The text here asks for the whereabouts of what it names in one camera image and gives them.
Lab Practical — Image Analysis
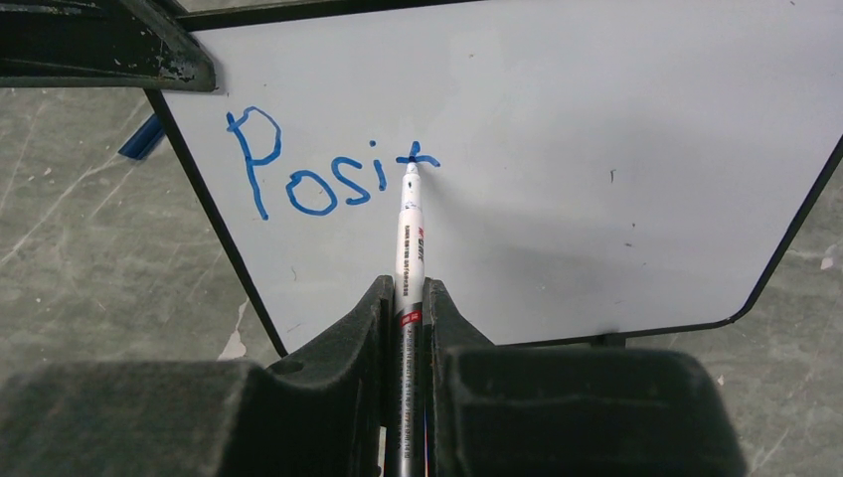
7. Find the blue marker cap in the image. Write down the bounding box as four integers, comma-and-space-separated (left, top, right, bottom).
118, 114, 165, 161

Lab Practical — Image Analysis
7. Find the blue white marker pen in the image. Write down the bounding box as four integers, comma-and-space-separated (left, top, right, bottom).
385, 158, 424, 476

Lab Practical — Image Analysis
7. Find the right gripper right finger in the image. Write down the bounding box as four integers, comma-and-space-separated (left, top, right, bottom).
422, 279, 748, 476

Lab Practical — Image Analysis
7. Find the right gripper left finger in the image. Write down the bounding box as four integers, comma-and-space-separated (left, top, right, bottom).
1, 275, 394, 476

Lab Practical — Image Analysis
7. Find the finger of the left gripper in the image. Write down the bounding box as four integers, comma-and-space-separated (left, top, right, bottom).
1, 0, 217, 92

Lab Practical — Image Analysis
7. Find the white whiteboard black frame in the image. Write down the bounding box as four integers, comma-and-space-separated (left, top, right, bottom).
154, 1, 842, 352

